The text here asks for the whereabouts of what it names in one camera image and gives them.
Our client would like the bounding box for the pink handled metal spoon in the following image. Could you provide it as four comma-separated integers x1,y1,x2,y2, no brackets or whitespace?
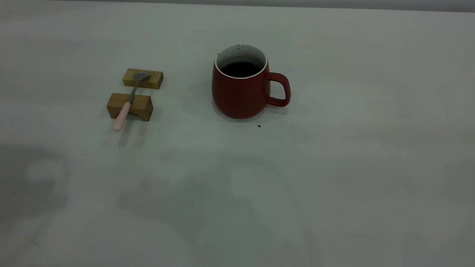
113,70,151,133

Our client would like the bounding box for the red ceramic mug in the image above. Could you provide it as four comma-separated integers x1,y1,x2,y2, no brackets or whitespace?
210,43,294,122

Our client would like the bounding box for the dark coffee liquid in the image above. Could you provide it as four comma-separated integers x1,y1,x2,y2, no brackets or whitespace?
221,61,263,79

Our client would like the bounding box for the arched wooden block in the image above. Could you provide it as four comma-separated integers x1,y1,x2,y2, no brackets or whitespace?
106,93,154,122

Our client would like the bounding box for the flat rectangular wooden block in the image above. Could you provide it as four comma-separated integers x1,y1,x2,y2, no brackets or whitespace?
123,68,164,90

